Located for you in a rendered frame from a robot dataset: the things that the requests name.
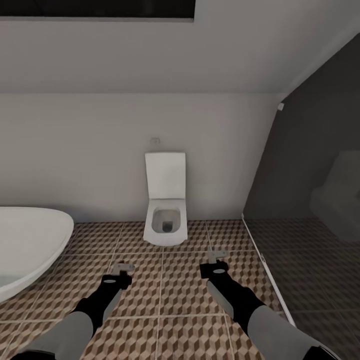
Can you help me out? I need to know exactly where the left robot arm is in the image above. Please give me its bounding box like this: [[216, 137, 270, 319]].
[[9, 262, 134, 360]]

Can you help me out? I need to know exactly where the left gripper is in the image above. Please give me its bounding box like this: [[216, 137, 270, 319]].
[[101, 274, 132, 290]]

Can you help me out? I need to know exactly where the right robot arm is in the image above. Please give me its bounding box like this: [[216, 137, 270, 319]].
[[199, 250, 342, 360]]

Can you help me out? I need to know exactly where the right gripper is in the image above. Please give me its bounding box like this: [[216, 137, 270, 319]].
[[199, 261, 228, 279]]

